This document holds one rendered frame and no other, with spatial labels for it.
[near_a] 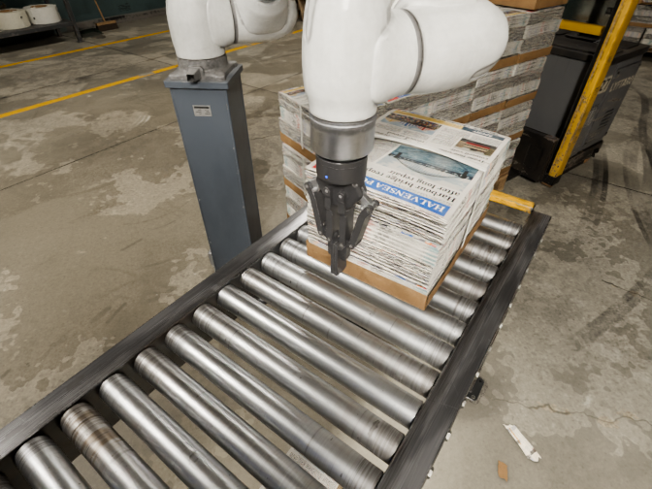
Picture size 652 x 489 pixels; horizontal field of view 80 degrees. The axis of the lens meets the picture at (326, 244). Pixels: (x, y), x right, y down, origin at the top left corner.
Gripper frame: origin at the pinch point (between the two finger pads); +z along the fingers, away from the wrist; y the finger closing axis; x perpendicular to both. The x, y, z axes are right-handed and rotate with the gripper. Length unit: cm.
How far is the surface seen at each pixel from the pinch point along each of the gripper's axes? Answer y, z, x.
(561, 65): 4, 24, -248
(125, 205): 194, 94, -47
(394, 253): -6.5, 2.6, -9.1
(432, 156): -4.0, -9.4, -26.4
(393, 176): -1.7, -9.7, -14.7
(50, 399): 26, 13, 43
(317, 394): -8.0, 13.7, 17.1
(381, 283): -5.1, 10.8, -8.2
